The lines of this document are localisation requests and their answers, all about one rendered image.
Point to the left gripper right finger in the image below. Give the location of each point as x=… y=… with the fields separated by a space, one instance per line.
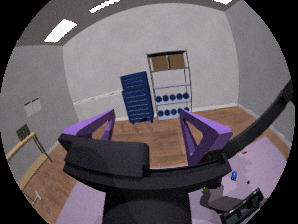
x=215 y=136

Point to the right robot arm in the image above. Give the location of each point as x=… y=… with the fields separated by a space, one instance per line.
x=261 y=124

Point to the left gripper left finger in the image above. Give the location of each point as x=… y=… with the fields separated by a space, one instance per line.
x=87 y=127

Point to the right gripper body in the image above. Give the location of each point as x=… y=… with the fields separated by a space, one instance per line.
x=215 y=184

